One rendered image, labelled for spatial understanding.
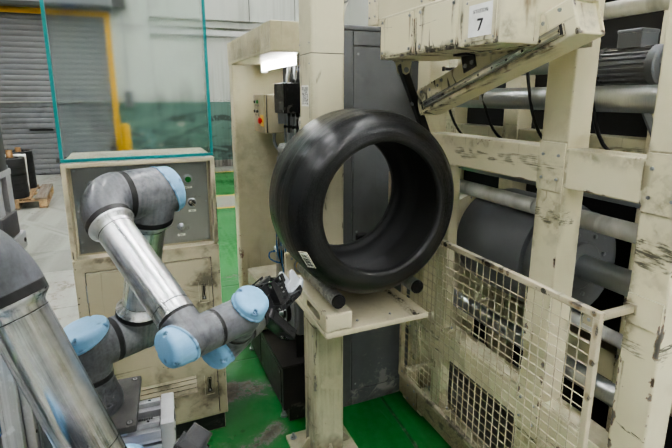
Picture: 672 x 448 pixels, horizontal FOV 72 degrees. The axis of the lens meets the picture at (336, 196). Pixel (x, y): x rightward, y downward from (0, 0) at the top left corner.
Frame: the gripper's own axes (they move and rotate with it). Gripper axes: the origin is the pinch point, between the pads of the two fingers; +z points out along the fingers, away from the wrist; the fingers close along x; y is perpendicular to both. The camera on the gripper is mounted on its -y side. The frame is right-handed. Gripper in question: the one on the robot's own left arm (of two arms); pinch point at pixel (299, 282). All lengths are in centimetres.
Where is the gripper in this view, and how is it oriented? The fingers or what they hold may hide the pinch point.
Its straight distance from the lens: 128.6
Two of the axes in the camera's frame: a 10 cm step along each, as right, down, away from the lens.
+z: 4.3, -3.3, 8.4
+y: -3.7, -9.1, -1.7
